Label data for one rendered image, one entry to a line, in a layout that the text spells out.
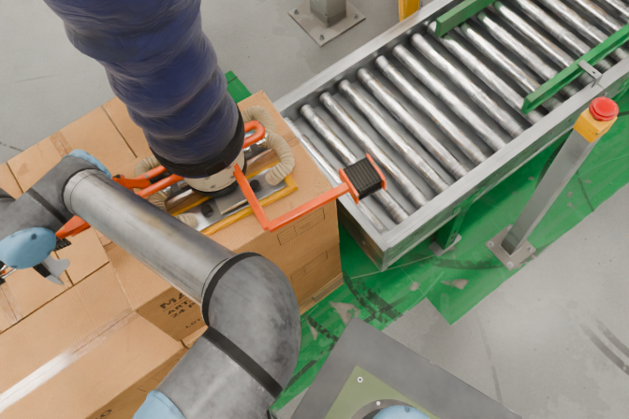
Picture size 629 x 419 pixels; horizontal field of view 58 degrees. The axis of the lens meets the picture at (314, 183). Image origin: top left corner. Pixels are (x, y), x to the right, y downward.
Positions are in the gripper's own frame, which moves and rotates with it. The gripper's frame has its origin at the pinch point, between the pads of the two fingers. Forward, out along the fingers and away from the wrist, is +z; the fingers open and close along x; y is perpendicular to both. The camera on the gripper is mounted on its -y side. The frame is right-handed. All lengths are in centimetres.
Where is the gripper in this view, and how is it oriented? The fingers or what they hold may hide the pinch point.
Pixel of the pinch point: (47, 261)
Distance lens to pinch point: 148.2
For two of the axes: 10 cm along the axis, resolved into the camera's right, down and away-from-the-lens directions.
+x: -5.8, -7.1, 4.0
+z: 0.7, 4.5, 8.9
